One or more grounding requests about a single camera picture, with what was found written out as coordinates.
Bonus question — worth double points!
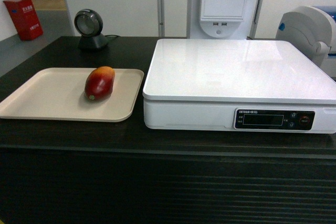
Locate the dark red mango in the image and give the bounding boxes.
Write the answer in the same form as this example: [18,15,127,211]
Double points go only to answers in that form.
[85,66,116,101]

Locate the white checkout scale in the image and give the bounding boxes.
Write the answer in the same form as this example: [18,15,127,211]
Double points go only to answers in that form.
[143,39,335,134]

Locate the black slatted checkout counter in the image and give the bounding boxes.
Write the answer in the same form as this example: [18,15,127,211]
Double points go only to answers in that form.
[1,37,335,223]

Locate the white receipt printer kiosk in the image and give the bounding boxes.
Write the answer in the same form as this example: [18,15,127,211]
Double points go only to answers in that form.
[186,0,259,40]

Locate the black barcode scanner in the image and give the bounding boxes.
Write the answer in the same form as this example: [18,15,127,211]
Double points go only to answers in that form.
[74,9,108,51]

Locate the beige plastic tray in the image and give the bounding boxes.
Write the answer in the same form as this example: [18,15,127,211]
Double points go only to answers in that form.
[1,68,144,122]

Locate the grey metal pole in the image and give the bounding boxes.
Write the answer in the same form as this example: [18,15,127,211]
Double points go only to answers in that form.
[157,0,165,37]

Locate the grey label printer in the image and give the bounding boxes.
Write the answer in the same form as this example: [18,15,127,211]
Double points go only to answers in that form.
[276,6,335,79]

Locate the red fire extinguisher box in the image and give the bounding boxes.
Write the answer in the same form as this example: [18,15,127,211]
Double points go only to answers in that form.
[3,0,44,41]

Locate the black scanner cable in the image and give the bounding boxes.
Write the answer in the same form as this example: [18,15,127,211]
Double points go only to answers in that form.
[104,34,121,43]

